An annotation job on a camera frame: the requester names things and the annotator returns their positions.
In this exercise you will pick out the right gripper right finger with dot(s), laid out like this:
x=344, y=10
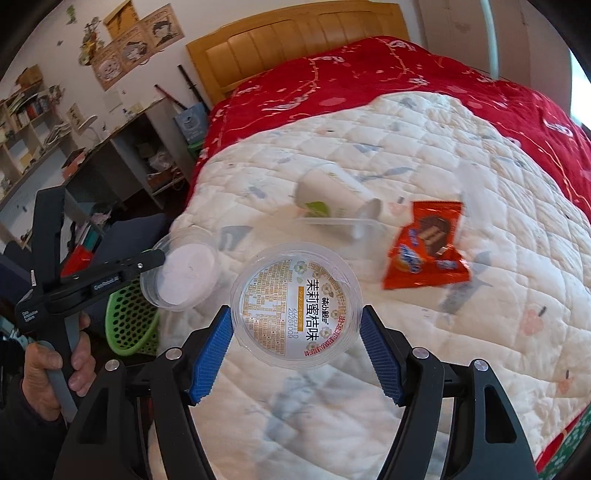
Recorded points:
x=486, y=437

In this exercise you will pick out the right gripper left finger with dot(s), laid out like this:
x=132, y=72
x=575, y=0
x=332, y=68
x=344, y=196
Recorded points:
x=108, y=437

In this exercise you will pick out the clear plastic lid cup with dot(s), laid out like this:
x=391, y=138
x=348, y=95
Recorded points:
x=189, y=273

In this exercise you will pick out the clear plastic food tray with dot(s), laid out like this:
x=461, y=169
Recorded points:
x=362, y=243

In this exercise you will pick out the labelled clear plastic cup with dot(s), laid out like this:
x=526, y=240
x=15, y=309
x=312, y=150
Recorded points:
x=296, y=306

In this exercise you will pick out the white paper cup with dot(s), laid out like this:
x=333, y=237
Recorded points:
x=327, y=191

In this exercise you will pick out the green mesh trash basket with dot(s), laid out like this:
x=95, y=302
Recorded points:
x=131, y=322

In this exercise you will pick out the blue fabric chair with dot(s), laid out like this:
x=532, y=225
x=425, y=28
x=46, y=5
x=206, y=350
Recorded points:
x=124, y=239

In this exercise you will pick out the white desk with shelves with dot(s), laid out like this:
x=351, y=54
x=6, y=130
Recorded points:
x=144, y=163

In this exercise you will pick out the white desk lamp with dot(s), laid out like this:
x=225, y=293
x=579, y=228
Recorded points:
x=87, y=126

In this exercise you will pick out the white quilted blanket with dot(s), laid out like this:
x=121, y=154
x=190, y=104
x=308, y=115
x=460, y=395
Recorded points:
x=412, y=205

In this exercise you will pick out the green plastic stool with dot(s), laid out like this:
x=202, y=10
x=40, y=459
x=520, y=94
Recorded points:
x=194, y=149

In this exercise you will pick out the wooden headboard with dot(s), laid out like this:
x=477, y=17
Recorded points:
x=245, y=48

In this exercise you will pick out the red bedspread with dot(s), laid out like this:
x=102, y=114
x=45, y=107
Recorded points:
x=358, y=73

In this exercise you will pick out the white wardrobe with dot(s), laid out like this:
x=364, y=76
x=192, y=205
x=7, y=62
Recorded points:
x=510, y=40

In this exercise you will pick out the wall posters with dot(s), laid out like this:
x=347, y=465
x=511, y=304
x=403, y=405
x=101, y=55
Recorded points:
x=122, y=41

